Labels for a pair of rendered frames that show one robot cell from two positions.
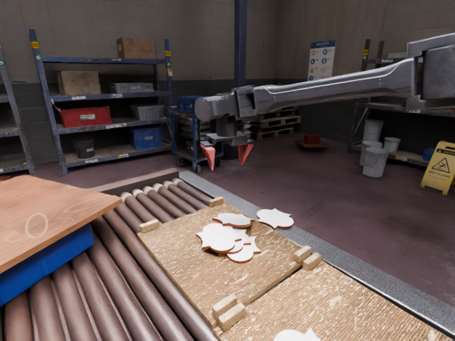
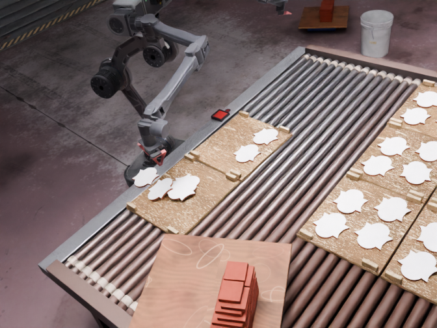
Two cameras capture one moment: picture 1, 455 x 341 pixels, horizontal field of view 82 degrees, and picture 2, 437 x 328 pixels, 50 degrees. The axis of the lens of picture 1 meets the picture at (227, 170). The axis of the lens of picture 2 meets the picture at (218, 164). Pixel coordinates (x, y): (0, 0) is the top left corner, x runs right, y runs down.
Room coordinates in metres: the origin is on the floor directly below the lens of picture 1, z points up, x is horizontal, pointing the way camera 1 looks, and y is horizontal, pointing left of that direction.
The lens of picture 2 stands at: (0.56, 1.61, 2.43)
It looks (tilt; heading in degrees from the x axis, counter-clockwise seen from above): 41 degrees down; 266
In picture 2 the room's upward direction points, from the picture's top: 11 degrees counter-clockwise
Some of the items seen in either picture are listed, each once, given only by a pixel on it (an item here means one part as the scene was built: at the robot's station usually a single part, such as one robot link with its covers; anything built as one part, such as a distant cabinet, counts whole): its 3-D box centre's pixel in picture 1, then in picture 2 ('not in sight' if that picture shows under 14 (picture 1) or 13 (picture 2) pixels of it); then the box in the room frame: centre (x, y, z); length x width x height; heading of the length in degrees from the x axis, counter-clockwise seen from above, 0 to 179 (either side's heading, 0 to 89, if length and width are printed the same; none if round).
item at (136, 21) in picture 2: not in sight; (138, 23); (0.68, -0.75, 1.45); 0.09 x 0.08 x 0.12; 56
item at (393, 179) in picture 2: not in sight; (404, 158); (-0.36, 0.15, 0.94); 0.41 x 0.35 x 0.04; 39
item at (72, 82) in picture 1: (78, 82); not in sight; (4.12, 2.23, 1.26); 0.49 x 0.38 x 0.34; 132
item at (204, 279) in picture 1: (219, 245); (183, 194); (0.65, 0.02, 0.93); 0.41 x 0.35 x 0.02; 39
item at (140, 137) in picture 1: (145, 136); not in sight; (4.63, 1.48, 0.32); 0.50 x 0.41 x 0.37; 122
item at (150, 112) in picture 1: (147, 111); not in sight; (4.63, 1.40, 0.76); 0.50 x 0.36 x 0.24; 132
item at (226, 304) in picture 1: (225, 306); (231, 177); (0.41, 0.01, 0.95); 0.06 x 0.02 x 0.03; 129
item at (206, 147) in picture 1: (215, 153); (157, 155); (0.71, 0.03, 1.19); 0.07 x 0.07 x 0.09; 25
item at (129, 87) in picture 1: (131, 88); not in sight; (4.50, 1.58, 1.16); 0.60 x 0.40 x 0.15; 128
